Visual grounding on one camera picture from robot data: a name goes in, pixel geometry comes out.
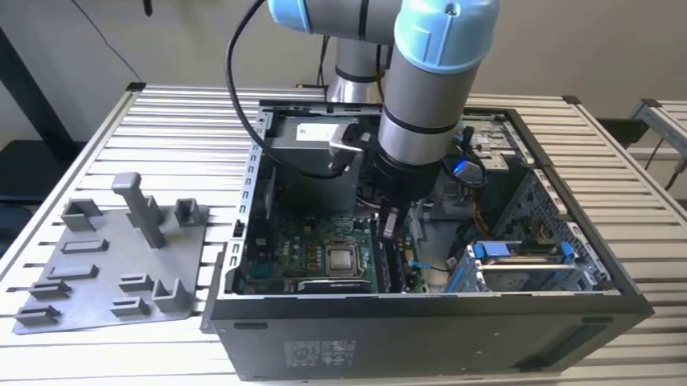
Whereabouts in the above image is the black PC case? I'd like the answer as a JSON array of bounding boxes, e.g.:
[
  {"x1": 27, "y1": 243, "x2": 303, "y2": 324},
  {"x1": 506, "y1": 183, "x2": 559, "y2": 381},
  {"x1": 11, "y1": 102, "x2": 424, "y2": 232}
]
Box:
[{"x1": 199, "y1": 97, "x2": 656, "y2": 383}]

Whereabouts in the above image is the black CPU socket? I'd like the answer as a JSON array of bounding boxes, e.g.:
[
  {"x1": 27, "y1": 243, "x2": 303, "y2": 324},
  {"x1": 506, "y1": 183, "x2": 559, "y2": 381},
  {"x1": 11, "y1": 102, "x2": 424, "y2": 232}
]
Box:
[{"x1": 322, "y1": 240, "x2": 366, "y2": 278}]

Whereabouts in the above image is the metal slat side table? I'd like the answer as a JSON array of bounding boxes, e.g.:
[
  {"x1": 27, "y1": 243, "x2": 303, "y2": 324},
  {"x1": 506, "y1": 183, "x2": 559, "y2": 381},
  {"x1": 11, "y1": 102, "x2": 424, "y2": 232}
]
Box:
[{"x1": 624, "y1": 98, "x2": 687, "y2": 162}]

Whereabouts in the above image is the grey power supply unit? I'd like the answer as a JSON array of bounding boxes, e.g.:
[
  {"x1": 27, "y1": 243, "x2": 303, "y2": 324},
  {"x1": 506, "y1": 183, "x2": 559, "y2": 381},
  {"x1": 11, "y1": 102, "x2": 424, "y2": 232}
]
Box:
[{"x1": 266, "y1": 116, "x2": 362, "y2": 213}]

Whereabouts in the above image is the blue disk carrier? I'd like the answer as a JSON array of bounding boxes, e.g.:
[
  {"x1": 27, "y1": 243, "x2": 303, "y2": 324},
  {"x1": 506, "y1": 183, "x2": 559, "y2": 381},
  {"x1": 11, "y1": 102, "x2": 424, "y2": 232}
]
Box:
[{"x1": 468, "y1": 240, "x2": 574, "y2": 291}]

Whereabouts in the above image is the silver CPU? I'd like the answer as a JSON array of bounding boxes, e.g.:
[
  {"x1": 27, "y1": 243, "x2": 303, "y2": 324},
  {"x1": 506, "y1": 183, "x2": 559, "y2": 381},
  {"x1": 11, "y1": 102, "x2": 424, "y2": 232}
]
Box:
[{"x1": 327, "y1": 248, "x2": 359, "y2": 271}]

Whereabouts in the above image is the perforated metal disk bay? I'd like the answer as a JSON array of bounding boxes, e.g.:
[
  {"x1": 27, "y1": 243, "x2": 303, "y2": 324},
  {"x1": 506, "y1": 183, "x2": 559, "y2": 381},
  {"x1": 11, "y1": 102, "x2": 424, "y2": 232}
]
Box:
[{"x1": 448, "y1": 170, "x2": 616, "y2": 294}]

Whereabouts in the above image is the blue tipped black wire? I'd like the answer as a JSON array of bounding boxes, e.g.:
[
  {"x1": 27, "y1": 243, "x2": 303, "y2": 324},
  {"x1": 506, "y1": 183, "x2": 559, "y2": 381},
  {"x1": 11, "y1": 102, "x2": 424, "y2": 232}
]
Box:
[{"x1": 407, "y1": 259, "x2": 459, "y2": 275}]

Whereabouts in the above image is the black graphics card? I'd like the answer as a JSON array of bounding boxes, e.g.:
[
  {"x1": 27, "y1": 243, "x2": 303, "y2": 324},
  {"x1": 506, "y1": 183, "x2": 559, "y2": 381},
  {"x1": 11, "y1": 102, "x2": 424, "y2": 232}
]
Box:
[{"x1": 298, "y1": 280, "x2": 372, "y2": 294}]

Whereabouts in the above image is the black box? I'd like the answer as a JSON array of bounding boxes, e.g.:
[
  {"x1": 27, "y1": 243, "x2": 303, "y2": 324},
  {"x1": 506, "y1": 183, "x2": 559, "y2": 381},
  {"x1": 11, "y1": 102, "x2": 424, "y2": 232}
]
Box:
[{"x1": 595, "y1": 118, "x2": 651, "y2": 150}]

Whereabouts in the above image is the thin black wall cable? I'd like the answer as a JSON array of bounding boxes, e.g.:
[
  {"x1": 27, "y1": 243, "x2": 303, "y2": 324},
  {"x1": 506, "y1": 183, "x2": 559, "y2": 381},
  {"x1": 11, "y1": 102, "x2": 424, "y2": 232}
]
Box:
[{"x1": 68, "y1": 0, "x2": 146, "y2": 84}]

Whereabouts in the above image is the green motherboard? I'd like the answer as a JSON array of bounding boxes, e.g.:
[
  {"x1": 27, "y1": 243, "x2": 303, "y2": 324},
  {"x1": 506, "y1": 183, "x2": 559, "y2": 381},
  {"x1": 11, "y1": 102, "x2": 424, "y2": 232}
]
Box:
[{"x1": 239, "y1": 211, "x2": 431, "y2": 294}]

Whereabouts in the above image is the thick black camera cable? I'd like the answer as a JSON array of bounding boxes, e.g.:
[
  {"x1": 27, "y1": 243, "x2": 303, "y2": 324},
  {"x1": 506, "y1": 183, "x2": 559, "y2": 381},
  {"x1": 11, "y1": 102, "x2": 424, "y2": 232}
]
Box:
[{"x1": 224, "y1": 0, "x2": 350, "y2": 180}]

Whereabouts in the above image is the orange wire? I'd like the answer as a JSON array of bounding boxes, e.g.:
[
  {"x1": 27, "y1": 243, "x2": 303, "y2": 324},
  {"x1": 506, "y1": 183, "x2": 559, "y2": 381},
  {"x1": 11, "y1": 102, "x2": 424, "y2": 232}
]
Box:
[{"x1": 470, "y1": 207, "x2": 492, "y2": 243}]

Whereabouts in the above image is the grey plastic parts rack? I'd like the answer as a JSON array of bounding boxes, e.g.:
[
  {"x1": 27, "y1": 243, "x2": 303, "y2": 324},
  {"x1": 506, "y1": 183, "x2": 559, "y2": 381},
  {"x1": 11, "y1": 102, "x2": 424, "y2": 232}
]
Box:
[{"x1": 11, "y1": 171, "x2": 212, "y2": 335}]

